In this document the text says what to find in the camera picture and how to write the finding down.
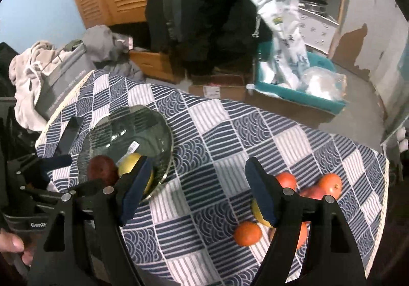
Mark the dark red apple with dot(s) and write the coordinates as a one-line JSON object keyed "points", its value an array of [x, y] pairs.
{"points": [[100, 171]]}

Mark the clear plastic bag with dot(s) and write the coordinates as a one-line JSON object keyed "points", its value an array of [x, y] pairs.
{"points": [[322, 81]]}

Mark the cardboard box with red label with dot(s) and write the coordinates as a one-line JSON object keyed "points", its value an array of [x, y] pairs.
{"points": [[204, 87]]}

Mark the person's left hand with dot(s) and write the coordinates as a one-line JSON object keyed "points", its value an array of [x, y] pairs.
{"points": [[12, 245]]}

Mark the grey crumpled cloth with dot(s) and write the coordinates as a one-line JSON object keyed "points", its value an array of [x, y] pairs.
{"points": [[102, 46]]}

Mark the beige cloth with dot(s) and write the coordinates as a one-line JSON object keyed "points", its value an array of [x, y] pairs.
{"points": [[25, 71]]}

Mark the white printed bag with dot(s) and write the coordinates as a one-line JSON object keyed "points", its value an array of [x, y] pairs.
{"points": [[284, 33]]}

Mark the yellow apple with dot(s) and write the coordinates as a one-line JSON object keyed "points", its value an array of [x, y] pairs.
{"points": [[129, 166], [256, 214]]}

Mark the black hanging clothing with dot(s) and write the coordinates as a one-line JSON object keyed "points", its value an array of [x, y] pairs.
{"points": [[207, 17]]}

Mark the orange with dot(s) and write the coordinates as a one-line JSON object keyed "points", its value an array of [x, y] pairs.
{"points": [[247, 233], [302, 235], [330, 185], [286, 180]]}

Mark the metal pot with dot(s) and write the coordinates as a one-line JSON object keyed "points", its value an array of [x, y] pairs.
{"points": [[313, 6]]}

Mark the bright red apple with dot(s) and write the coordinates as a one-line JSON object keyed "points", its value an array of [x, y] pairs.
{"points": [[311, 193]]}

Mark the blue white patterned tablecloth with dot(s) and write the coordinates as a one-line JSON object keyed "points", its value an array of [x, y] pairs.
{"points": [[217, 132]]}

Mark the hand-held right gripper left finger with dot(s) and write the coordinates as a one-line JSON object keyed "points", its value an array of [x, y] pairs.
{"points": [[137, 191]]}

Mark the teal box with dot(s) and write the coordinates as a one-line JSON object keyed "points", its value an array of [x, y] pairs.
{"points": [[287, 94]]}

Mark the white patterned box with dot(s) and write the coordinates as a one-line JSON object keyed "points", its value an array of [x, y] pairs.
{"points": [[319, 31]]}

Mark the large flat cardboard box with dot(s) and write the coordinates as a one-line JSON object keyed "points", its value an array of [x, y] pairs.
{"points": [[287, 107]]}

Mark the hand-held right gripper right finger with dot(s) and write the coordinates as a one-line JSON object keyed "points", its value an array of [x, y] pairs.
{"points": [[262, 196]]}

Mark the small white bag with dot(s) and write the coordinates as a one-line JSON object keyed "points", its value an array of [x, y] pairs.
{"points": [[266, 71]]}

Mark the white shoe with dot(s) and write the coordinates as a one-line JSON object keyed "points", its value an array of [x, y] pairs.
{"points": [[403, 145], [402, 134]]}

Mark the white shoe rack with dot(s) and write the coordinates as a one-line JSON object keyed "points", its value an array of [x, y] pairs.
{"points": [[388, 142]]}

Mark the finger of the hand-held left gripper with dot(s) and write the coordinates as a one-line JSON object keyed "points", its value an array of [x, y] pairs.
{"points": [[68, 136], [59, 162]]}

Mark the wooden rack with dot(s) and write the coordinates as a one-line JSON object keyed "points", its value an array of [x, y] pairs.
{"points": [[342, 1]]}

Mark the green glass plate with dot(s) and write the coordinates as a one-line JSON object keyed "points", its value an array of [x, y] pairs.
{"points": [[134, 126]]}

